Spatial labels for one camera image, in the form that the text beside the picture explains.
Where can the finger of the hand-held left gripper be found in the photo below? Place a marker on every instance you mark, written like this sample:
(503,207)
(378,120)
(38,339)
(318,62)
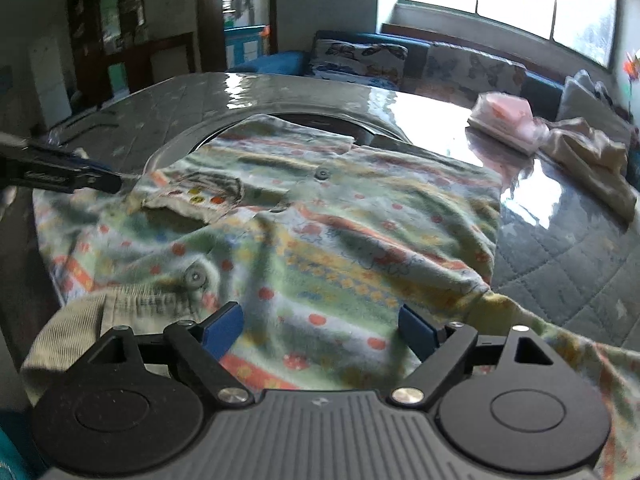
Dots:
(55,170)

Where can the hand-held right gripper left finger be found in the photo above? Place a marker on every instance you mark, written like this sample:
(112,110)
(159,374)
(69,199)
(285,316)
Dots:
(222,331)

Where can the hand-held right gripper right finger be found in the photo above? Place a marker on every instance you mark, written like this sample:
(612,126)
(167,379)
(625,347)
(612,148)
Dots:
(414,332)

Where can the pastel flower print baby garment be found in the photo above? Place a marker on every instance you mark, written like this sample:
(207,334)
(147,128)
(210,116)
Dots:
(340,240)

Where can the white appliance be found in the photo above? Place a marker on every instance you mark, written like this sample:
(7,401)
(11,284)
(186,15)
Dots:
(50,82)

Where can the dark wooden cabinet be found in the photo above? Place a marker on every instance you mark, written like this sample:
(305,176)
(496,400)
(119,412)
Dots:
(125,35)

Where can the blue play fence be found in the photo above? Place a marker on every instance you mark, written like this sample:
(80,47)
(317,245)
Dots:
(245,45)

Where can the pink tissue pack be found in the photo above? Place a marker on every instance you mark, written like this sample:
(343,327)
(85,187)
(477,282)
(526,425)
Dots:
(502,117)

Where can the beige crumpled cloth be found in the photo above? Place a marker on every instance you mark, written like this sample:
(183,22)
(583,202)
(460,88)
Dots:
(585,160)

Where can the blue sofa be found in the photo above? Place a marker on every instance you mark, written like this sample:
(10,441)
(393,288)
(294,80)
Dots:
(280,62)

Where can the butterfly print sofa cushion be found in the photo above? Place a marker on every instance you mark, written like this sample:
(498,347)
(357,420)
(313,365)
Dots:
(357,62)
(475,70)

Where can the grey pillow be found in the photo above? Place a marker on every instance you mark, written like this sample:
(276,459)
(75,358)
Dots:
(582,100)

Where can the dark wooden door frame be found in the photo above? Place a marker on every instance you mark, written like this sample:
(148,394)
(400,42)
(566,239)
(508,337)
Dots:
(207,15)

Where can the colourful wall toy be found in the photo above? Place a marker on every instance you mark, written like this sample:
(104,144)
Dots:
(632,66)

